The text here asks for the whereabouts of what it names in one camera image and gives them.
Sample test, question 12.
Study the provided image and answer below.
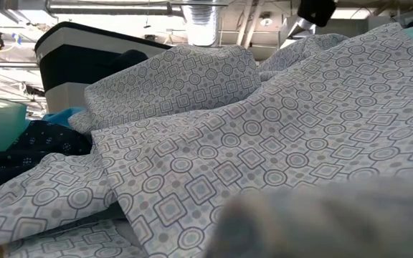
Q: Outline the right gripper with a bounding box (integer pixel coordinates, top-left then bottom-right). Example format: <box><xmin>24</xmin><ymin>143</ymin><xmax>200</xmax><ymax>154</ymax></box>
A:
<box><xmin>297</xmin><ymin>0</ymin><xmax>337</xmax><ymax>28</ymax></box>

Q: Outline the grey geometric patterned cloth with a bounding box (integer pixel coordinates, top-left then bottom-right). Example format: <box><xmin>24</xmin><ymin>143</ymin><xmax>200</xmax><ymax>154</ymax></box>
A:
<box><xmin>0</xmin><ymin>21</ymin><xmax>413</xmax><ymax>258</ymax></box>

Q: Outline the bright blue cloth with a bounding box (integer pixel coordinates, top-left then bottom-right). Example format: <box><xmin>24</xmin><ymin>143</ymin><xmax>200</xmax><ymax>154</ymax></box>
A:
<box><xmin>41</xmin><ymin>106</ymin><xmax>87</xmax><ymax>128</ymax></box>

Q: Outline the navy dotted cloth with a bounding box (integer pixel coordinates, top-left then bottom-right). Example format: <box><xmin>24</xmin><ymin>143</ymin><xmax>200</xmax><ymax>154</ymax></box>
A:
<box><xmin>0</xmin><ymin>120</ymin><xmax>92</xmax><ymax>200</ymax></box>

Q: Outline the navy white fabric bin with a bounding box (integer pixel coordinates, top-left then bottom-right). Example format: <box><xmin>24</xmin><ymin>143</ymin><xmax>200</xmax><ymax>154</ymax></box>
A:
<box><xmin>34</xmin><ymin>21</ymin><xmax>174</xmax><ymax>114</ymax></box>

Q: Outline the silver round air duct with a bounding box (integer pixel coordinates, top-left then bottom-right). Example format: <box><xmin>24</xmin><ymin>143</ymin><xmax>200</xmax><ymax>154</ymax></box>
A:
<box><xmin>183</xmin><ymin>0</ymin><xmax>225</xmax><ymax>47</ymax></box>

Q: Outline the long horizontal ceiling duct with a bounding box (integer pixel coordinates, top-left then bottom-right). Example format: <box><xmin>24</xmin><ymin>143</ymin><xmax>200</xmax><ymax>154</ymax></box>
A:
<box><xmin>47</xmin><ymin>0</ymin><xmax>184</xmax><ymax>17</ymax></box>

